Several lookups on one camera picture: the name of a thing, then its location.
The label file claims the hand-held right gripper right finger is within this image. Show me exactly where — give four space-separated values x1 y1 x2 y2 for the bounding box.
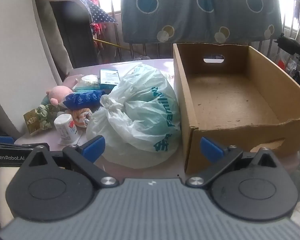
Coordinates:
185 137 280 188

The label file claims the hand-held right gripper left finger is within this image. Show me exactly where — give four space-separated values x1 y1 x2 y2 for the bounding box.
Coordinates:
20 135 119 190

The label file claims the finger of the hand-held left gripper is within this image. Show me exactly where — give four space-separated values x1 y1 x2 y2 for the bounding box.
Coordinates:
0 135 50 167

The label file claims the white yogurt cup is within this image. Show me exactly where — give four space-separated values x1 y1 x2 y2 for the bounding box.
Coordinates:
54 114 78 145

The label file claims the gold snack packet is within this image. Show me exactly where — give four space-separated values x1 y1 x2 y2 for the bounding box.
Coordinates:
23 108 47 136

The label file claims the blue tissue packet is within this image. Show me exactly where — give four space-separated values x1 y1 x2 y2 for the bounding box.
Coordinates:
62 90 108 110

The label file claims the brown cardboard box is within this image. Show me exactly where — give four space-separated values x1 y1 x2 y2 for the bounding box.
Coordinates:
172 42 300 175

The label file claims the pink plush toy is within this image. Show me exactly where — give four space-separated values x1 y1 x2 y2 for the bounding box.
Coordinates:
46 85 74 107

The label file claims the white green tissue pack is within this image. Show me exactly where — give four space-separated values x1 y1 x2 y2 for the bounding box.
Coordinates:
72 74 102 90

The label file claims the orange white cloth toy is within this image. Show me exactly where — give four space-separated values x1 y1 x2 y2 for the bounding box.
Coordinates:
66 107 93 128

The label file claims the white plastic bag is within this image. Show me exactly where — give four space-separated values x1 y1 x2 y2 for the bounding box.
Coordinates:
86 64 182 168

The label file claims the yellow pole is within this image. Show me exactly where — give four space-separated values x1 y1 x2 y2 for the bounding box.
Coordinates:
93 38 130 51

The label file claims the dark cabinet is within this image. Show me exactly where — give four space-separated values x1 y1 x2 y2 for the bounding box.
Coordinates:
49 0 100 68

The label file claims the beige curtain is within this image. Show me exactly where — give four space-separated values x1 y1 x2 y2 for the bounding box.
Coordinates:
31 0 74 80

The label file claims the star patterned cloth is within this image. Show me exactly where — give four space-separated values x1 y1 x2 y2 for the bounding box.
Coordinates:
76 0 118 25

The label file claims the grey blanket with circles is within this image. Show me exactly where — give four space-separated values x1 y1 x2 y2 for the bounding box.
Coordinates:
120 0 283 44

